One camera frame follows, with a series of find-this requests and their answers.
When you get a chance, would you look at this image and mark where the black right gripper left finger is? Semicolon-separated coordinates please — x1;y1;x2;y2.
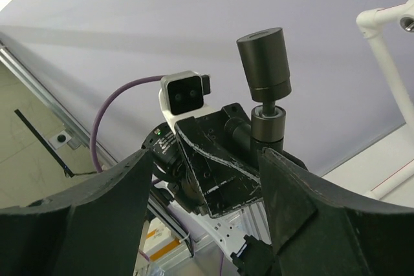
1;150;154;275

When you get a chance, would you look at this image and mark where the black faucet valve handle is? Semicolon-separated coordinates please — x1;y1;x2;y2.
235;26;293;143

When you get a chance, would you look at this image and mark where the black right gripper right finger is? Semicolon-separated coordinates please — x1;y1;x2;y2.
258;149;413;275

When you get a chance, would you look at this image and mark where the black L-shaped faucet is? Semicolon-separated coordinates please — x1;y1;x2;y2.
224;116;285;169

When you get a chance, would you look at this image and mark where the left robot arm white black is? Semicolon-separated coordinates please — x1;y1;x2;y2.
142;103;286;275

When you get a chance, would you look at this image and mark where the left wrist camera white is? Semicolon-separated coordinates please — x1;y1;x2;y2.
158;70;215;134

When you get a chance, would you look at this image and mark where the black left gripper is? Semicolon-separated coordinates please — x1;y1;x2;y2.
175;103;262;218

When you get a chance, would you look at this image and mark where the left aluminium frame post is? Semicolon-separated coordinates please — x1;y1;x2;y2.
1;26;101;147

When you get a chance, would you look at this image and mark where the white PVC pipe frame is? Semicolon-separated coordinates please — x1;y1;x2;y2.
356;0;413;200

